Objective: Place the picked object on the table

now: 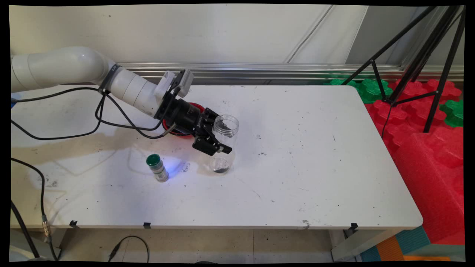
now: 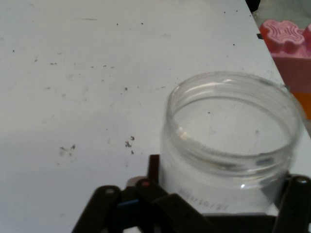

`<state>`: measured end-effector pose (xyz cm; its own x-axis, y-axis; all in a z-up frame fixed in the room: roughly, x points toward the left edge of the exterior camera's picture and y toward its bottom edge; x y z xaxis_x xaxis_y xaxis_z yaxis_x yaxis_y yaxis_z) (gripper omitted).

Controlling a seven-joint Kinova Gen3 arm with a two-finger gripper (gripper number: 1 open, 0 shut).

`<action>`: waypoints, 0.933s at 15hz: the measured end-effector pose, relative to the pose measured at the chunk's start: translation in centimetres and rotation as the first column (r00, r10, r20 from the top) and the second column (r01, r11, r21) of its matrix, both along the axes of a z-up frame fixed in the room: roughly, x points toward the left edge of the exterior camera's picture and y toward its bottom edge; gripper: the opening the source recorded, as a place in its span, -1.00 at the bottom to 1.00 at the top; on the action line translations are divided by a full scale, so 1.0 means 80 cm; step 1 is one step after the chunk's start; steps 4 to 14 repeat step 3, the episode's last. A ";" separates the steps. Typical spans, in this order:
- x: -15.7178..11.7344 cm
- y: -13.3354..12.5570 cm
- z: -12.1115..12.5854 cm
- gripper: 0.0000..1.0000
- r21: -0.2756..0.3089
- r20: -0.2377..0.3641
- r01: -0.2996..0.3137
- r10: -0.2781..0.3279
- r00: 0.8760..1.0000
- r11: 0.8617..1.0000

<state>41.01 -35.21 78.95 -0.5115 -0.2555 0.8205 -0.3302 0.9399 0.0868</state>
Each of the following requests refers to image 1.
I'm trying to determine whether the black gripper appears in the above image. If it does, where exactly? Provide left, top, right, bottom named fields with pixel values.
left=156, top=97, right=233, bottom=156

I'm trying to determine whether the clear plastic jar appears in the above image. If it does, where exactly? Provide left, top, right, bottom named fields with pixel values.
left=209, top=114, right=240, bottom=175

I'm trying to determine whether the red bowl with dark grains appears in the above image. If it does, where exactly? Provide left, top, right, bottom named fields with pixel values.
left=162, top=102, right=206, bottom=139

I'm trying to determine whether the green-capped spice shaker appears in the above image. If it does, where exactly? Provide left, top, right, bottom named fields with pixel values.
left=146, top=154, right=170, bottom=182

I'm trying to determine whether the green foam block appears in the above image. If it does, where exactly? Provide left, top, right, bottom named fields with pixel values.
left=356, top=79, right=393, bottom=105
left=325, top=78, right=357, bottom=88
left=439, top=99, right=464, bottom=128

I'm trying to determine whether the grey table leg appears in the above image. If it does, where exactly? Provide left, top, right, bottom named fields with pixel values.
left=10, top=228, right=67, bottom=260
left=330, top=227, right=407, bottom=262

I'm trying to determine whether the black tripod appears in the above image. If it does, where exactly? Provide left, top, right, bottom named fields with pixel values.
left=340, top=5, right=466, bottom=134

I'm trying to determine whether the teal orange foam mat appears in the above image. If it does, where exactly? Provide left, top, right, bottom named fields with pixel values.
left=360, top=225, right=465, bottom=262

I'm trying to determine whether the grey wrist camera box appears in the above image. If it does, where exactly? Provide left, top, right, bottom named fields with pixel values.
left=154, top=69, right=194, bottom=99

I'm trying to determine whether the aluminium wall rail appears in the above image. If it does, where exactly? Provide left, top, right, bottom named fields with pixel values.
left=111, top=60, right=464, bottom=83

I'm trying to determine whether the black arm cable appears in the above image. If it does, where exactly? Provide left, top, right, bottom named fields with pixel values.
left=11, top=87, right=178, bottom=141

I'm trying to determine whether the black floor cable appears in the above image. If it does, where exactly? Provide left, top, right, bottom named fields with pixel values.
left=108, top=235, right=150, bottom=263

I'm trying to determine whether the black cable with metal connector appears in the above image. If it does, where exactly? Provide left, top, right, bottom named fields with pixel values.
left=11, top=158, right=62, bottom=261

